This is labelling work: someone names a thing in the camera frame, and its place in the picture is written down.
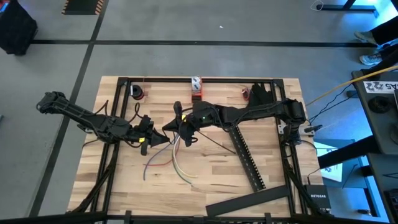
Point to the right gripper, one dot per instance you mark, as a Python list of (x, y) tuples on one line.
[(199, 116)]

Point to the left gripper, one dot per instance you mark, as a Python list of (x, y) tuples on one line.
[(146, 133)]

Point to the black duct cover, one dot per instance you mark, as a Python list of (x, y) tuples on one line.
[(248, 200)]

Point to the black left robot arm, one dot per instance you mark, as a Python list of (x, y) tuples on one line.
[(77, 113)]

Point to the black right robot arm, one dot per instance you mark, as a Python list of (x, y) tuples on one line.
[(258, 112)]

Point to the black spool on red base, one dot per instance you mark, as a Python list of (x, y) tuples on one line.
[(138, 92)]

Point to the black zip tie bundle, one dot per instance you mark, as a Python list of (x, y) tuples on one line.
[(259, 93)]

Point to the black crossbeam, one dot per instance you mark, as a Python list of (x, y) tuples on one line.
[(62, 217)]

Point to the hazard striped floor mat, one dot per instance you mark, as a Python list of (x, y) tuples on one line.
[(82, 6)]

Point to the white paper sheet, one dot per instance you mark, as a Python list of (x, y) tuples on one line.
[(334, 174)]

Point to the black crate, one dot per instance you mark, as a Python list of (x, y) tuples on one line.
[(17, 28)]

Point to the white printed label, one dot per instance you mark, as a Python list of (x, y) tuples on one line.
[(377, 87)]

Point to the black desk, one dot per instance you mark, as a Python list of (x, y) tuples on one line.
[(382, 130)]

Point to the person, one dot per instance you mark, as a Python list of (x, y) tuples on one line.
[(387, 31)]

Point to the red mount with white box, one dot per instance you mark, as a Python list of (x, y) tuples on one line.
[(196, 96)]

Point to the black aluminium table frame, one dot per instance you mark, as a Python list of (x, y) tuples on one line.
[(233, 80)]

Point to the black network switch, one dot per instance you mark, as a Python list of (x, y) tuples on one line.
[(317, 196)]

